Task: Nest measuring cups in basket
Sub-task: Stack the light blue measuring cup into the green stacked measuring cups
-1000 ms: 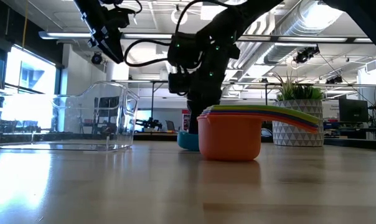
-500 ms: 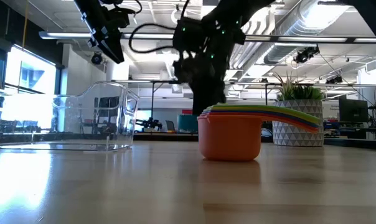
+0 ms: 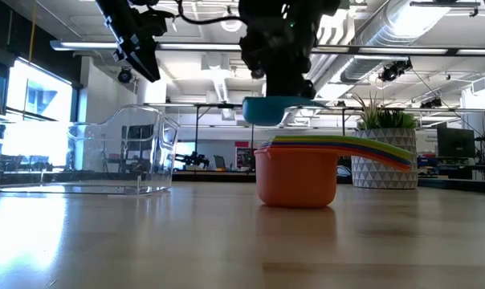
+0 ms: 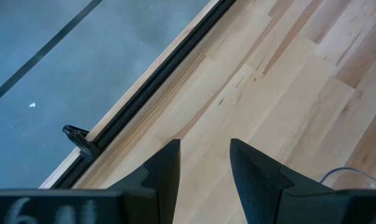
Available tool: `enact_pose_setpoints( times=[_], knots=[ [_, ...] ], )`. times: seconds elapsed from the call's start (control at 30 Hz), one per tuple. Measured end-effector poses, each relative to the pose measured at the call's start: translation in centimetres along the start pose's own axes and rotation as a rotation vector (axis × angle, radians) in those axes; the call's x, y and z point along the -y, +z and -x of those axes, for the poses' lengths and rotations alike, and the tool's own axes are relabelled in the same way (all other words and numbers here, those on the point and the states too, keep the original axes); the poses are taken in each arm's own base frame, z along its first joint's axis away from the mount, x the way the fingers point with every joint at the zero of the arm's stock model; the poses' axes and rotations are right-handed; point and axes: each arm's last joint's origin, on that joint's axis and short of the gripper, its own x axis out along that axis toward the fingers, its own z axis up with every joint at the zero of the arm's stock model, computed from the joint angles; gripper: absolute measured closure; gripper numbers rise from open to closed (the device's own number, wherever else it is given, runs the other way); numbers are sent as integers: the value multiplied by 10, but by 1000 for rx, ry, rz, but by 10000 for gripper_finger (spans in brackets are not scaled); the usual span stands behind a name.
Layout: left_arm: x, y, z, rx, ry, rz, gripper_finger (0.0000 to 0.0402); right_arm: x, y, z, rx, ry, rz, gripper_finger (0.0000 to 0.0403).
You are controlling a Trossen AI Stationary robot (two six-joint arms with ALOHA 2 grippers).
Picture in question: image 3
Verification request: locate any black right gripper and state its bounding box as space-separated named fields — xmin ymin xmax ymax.
xmin=238 ymin=0 xmax=342 ymax=100

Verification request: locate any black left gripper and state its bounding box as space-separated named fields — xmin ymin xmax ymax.
xmin=94 ymin=0 xmax=175 ymax=83

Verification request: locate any teal measuring cup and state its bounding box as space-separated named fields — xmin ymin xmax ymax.
xmin=242 ymin=96 xmax=326 ymax=127

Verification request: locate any blue measuring cup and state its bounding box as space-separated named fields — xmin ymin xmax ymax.
xmin=261 ymin=140 xmax=414 ymax=166

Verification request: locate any green measuring cup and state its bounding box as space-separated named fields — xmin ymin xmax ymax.
xmin=271 ymin=134 xmax=414 ymax=161

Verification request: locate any orange measuring cup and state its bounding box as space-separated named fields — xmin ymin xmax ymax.
xmin=253 ymin=146 xmax=413 ymax=210

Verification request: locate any clear plastic basket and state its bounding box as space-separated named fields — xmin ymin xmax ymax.
xmin=0 ymin=104 xmax=181 ymax=197

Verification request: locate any black overhead light bar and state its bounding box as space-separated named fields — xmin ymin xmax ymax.
xmin=49 ymin=39 xmax=485 ymax=57

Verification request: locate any succulent in white patterned pot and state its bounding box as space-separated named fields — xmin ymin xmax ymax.
xmin=350 ymin=92 xmax=419 ymax=190

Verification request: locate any black computer monitor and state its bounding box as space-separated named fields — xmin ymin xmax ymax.
xmin=437 ymin=127 xmax=476 ymax=158

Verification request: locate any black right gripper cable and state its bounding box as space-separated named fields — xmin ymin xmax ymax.
xmin=173 ymin=0 xmax=243 ymax=26

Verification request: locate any white coiled cable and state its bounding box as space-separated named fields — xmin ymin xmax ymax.
xmin=220 ymin=15 xmax=243 ymax=33

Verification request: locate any black background workstation frame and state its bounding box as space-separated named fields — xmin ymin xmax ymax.
xmin=194 ymin=103 xmax=256 ymax=161

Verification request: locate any silver ceiling duct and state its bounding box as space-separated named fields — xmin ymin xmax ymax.
xmin=340 ymin=0 xmax=456 ymax=83

